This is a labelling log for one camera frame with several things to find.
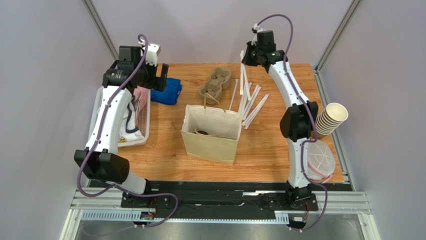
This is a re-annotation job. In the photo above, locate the single white straw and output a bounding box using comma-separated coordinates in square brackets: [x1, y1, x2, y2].
[239, 62, 252, 101]

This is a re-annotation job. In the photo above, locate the bundle of white straws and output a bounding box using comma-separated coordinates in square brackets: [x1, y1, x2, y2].
[234, 79, 269, 130]

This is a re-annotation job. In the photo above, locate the grey pulp cup carrier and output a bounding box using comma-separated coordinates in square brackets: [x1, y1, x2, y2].
[198, 67, 232, 105]

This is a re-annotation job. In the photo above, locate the brown paper bag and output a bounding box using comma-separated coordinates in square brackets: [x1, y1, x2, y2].
[180, 100, 242, 165]

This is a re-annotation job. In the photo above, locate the black plastic cup lid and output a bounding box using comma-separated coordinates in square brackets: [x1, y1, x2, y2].
[194, 128, 218, 137]

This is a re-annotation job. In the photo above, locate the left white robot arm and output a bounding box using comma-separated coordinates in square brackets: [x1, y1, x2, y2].
[74, 43, 169, 197]

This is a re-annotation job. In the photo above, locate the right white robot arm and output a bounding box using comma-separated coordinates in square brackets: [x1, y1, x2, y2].
[241, 28, 319, 210]

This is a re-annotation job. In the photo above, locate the blue folded cloth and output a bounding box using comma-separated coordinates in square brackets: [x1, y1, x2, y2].
[150, 77, 183, 106]

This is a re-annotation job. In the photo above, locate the pink cloth bag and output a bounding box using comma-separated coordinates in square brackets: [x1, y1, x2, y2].
[132, 86, 150, 113]

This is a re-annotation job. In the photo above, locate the white plastic basket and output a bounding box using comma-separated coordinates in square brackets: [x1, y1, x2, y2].
[87, 84, 151, 148]

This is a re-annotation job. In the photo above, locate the white crumpled cloth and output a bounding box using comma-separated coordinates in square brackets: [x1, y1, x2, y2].
[118, 101, 144, 142]

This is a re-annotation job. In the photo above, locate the stack of paper cups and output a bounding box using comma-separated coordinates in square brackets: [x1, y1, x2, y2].
[315, 102, 349, 140]

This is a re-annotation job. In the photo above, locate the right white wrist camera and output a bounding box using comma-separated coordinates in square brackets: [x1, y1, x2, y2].
[251, 23, 266, 46]

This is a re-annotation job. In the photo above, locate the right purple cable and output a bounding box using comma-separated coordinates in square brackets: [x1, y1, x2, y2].
[256, 14, 329, 233]

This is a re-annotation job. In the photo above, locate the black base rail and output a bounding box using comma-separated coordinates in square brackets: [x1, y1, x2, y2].
[89, 179, 354, 226]

